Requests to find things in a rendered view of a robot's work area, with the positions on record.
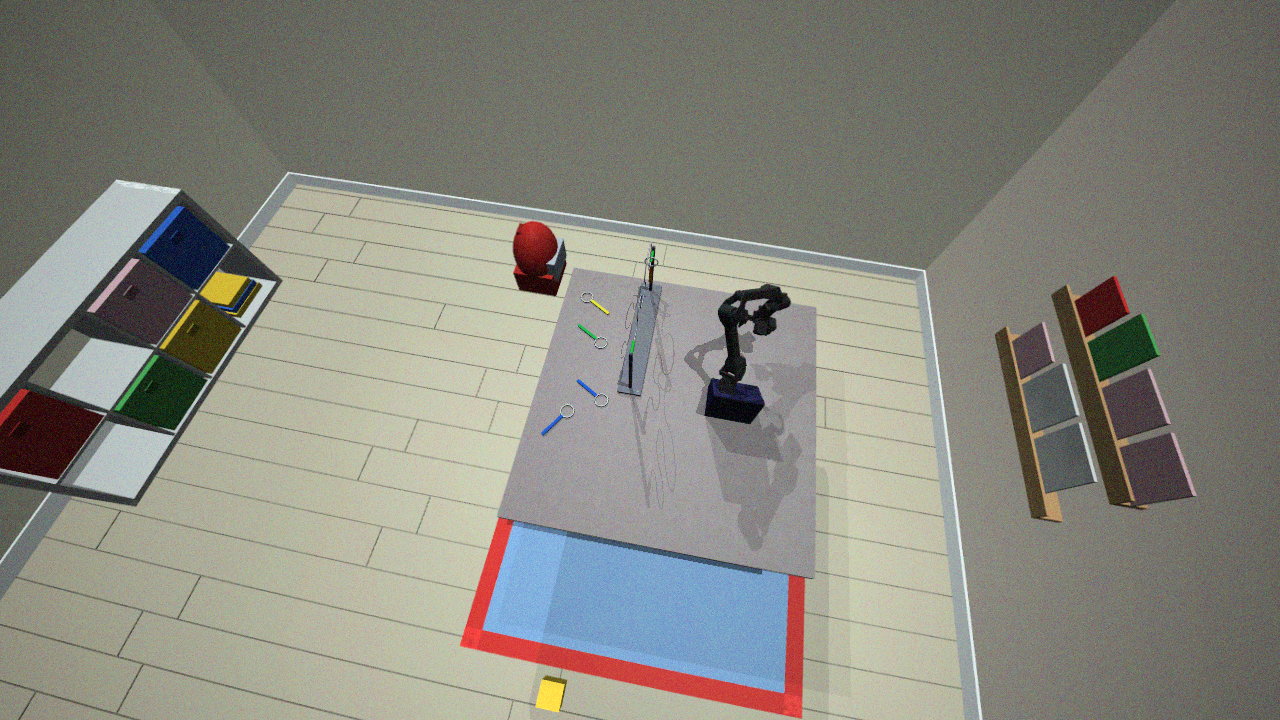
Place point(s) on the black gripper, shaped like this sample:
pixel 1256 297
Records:
pixel 757 314

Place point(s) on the grey ring with blue handle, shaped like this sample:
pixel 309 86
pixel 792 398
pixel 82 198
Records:
pixel 558 419
pixel 592 392

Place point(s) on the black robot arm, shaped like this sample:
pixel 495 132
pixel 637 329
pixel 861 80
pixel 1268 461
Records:
pixel 730 317

